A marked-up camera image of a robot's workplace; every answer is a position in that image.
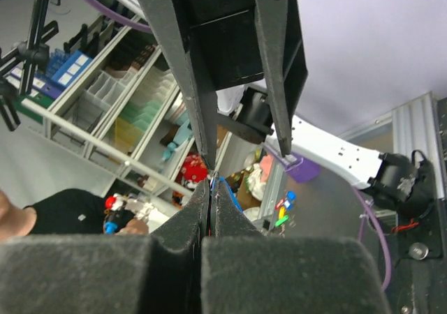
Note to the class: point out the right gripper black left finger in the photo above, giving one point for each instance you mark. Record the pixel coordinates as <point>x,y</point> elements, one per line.
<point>155,273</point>

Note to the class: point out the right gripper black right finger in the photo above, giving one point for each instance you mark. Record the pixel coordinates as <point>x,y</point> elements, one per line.
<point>243,271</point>

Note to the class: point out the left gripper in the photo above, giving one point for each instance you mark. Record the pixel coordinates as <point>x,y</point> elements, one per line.
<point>216,41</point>

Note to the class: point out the blue key tag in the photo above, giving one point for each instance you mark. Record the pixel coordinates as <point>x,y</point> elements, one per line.
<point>231,194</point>

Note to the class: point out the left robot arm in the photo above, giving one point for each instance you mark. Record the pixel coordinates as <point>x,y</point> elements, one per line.
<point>394,181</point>

